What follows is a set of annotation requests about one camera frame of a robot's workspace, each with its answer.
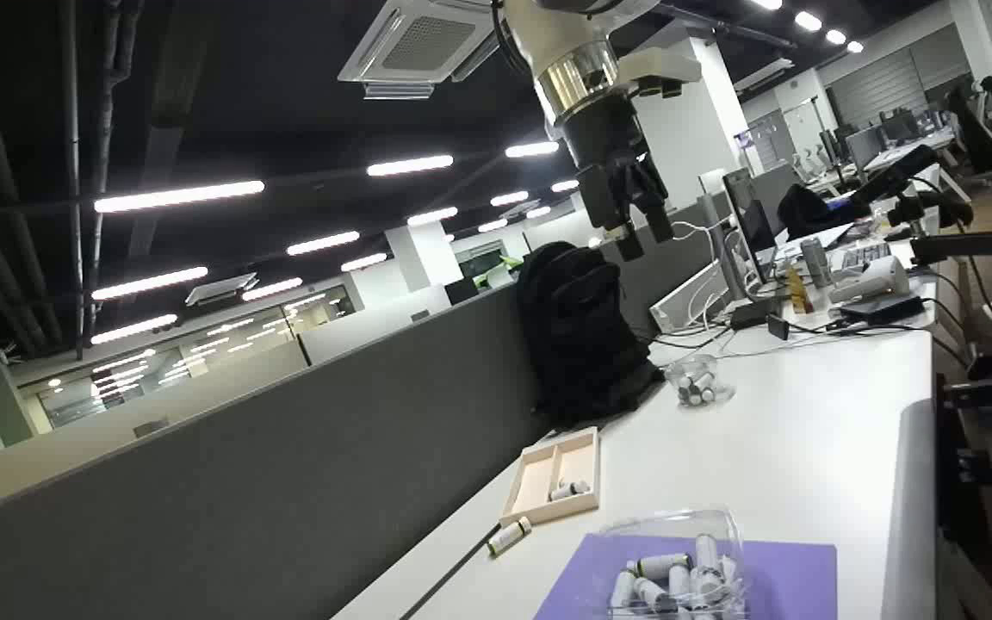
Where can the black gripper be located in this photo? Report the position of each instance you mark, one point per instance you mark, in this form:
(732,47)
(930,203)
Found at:
(606,157)

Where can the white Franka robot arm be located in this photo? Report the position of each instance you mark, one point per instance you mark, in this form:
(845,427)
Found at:
(566,53)

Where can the amber bottle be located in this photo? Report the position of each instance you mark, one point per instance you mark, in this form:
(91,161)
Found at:
(798,289)

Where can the small bottle dark green content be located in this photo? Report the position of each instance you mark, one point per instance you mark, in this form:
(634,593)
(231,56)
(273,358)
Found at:
(577,487)

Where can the shallow wooden compartment tray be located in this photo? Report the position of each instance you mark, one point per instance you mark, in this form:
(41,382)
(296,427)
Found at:
(543,484)

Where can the small white-capped bottle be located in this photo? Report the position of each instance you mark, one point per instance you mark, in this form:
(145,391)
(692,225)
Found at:
(508,534)
(656,562)
(707,552)
(620,590)
(652,597)

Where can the short grey desk partition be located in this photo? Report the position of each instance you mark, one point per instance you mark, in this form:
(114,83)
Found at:
(669,263)

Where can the computer monitor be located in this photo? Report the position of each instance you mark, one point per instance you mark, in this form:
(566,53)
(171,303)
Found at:
(747,225)

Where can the black backpack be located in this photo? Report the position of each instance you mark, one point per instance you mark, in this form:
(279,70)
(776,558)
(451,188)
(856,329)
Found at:
(584,332)

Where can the ceiling tube light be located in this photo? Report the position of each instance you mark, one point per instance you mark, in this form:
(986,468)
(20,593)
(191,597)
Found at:
(134,329)
(181,195)
(273,289)
(530,149)
(326,241)
(432,213)
(411,166)
(149,283)

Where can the black office chair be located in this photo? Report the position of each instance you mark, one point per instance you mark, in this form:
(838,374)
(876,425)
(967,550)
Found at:
(811,207)

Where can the small clear plastic cup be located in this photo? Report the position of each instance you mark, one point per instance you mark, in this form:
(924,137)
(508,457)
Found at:
(703,382)

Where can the white cylinder container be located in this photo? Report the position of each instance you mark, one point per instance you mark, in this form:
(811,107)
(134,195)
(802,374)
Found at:
(816,269)

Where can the white tissue box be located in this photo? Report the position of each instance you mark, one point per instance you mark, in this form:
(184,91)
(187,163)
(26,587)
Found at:
(876,281)

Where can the round ceiling light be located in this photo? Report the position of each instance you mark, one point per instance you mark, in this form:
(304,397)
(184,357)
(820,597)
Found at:
(808,23)
(834,35)

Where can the ceiling air conditioner unit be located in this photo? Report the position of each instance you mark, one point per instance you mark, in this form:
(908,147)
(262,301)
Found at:
(421,47)

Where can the large clear plastic container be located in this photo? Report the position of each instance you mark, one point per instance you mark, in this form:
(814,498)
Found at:
(634,537)

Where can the black horizontal bar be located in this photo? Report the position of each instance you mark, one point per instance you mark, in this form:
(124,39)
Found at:
(979,241)

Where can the purple mat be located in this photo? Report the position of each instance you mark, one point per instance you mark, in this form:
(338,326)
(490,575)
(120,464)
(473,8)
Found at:
(788,580)

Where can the long grey desk partition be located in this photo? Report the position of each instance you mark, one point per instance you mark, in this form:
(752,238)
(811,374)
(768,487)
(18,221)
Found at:
(291,492)

